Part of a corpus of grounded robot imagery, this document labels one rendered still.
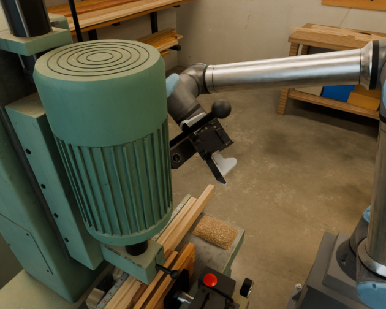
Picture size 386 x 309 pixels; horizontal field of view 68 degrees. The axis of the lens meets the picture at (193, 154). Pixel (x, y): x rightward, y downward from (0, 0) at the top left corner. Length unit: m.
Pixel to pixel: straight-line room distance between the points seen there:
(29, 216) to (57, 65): 0.37
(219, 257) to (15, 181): 0.56
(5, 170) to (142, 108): 0.32
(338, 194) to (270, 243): 0.78
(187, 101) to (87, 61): 0.45
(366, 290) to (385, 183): 0.35
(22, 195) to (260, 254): 1.61
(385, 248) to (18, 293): 1.04
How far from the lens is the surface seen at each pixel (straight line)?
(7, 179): 0.63
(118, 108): 0.37
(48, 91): 0.39
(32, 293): 1.05
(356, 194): 2.65
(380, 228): 0.91
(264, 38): 3.93
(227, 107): 0.51
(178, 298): 0.76
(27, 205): 0.68
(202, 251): 0.89
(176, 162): 0.69
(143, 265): 0.68
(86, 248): 0.71
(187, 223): 0.90
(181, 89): 0.83
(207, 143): 0.66
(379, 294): 1.04
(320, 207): 2.41
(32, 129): 0.52
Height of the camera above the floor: 1.64
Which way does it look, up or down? 37 degrees down
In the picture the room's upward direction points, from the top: straight up
